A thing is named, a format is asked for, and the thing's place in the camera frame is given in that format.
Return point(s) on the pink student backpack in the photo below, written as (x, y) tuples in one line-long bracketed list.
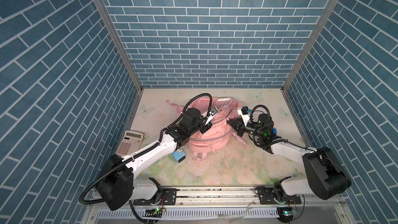
[(220, 133)]

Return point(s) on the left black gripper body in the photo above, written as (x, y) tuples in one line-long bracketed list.
[(198, 124)]

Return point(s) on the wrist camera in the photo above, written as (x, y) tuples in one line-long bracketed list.
[(244, 112), (211, 114)]

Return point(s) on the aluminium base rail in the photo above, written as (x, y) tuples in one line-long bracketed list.
[(202, 203)]

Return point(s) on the blue pencil sharpener with crank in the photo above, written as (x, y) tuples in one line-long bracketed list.
[(178, 155)]

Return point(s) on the white pink calculator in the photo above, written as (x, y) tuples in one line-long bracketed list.
[(130, 143)]

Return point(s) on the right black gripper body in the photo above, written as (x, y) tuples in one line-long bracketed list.
[(252, 130)]

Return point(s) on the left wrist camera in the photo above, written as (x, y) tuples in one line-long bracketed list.
[(211, 114)]

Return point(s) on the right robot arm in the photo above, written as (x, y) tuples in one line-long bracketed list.
[(324, 175)]

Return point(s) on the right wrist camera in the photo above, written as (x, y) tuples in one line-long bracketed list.
[(244, 112)]

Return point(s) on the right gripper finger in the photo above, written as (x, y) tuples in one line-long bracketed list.
[(236, 123), (241, 131)]

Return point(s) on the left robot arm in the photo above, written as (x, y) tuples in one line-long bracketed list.
[(117, 183)]

